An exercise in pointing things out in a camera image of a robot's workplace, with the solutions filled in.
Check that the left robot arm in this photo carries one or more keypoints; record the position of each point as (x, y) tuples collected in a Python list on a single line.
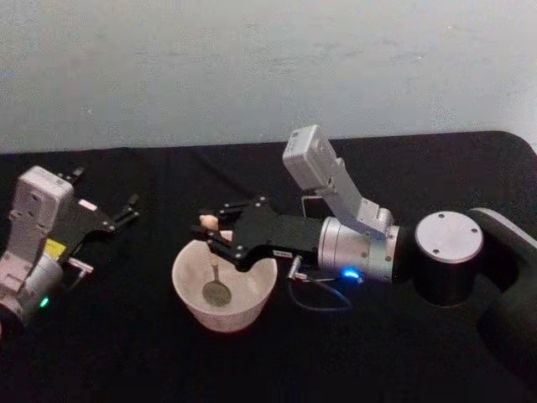
[(33, 201)]

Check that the plain pale wall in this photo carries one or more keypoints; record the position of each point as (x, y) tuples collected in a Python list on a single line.
[(251, 63)]

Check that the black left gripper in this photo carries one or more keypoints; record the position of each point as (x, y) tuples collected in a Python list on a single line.
[(84, 222)]

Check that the black table cloth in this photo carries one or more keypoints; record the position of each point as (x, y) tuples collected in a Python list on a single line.
[(293, 361)]

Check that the pale pink cup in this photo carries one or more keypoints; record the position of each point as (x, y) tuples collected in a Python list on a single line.
[(235, 310)]

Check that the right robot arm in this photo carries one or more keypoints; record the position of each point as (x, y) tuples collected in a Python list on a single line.
[(449, 237)]

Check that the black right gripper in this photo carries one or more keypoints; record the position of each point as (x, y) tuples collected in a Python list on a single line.
[(268, 235)]

